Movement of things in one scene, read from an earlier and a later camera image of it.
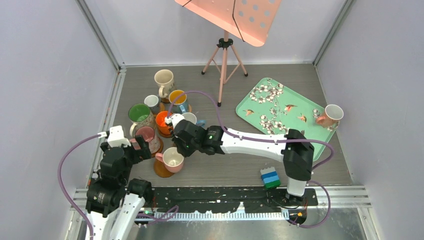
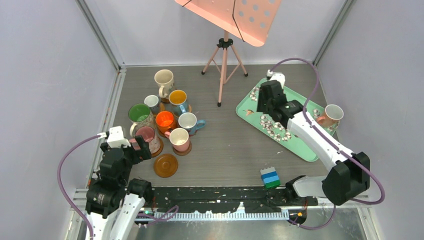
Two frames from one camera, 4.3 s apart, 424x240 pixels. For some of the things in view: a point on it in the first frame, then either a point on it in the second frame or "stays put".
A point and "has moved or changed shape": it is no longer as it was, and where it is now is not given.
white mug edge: (333, 114) stays put
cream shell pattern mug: (165, 78) stays put
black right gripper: (186, 152) -> (260, 107)
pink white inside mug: (173, 160) has moved or changed shape
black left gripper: (143, 153) stays put
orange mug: (163, 128) stays put
